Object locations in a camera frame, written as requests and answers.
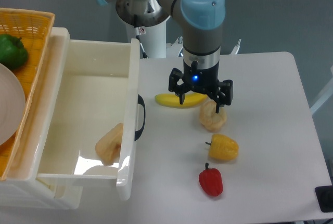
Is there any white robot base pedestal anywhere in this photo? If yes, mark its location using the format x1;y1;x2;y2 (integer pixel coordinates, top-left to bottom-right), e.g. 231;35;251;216
116;0;171;59

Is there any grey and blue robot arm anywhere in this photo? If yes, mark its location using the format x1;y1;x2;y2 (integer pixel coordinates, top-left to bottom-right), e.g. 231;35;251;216
96;0;233;109

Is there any yellow banana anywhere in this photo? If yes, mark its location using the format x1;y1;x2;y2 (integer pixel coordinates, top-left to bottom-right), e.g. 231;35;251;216
155;93;208;108

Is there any white plastic drawer cabinet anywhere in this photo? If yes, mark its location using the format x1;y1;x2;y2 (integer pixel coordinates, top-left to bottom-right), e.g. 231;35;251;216
1;27;82;209

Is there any black device at table edge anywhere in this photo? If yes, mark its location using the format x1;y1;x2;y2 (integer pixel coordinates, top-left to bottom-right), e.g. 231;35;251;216
315;185;333;213

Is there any orange woven basket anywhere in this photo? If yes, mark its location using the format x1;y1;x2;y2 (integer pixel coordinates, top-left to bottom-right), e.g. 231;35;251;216
1;8;55;181

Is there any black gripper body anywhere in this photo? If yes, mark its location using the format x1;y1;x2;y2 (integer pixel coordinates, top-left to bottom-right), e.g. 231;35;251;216
168;61;233;106

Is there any white table frame bracket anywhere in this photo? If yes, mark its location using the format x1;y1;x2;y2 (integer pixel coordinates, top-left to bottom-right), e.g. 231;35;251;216
231;39;241;55

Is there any black top drawer handle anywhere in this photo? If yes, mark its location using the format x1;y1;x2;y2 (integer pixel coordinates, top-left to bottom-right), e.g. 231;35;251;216
134;95;146;141

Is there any yellow bell pepper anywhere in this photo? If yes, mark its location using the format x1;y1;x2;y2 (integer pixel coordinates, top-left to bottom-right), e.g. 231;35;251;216
205;134;239;161

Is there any white round plate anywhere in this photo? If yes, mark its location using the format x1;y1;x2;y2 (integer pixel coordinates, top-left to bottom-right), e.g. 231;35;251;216
1;64;25;144

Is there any red bell pepper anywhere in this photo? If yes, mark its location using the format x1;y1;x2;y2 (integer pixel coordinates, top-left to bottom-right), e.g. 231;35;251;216
198;162;223;197

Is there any green bell pepper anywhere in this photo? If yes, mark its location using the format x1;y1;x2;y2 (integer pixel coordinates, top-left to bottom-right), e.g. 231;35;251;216
1;34;29;70

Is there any beige bread piece in drawer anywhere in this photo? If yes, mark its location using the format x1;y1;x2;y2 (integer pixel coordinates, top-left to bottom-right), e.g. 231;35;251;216
95;123;123;166

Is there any beige bread roll on table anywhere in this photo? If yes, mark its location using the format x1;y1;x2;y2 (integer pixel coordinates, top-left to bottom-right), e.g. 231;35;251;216
199;101;227;133

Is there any white drawer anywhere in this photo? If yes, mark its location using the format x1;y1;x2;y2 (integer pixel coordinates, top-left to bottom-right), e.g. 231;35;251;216
37;39;140;201

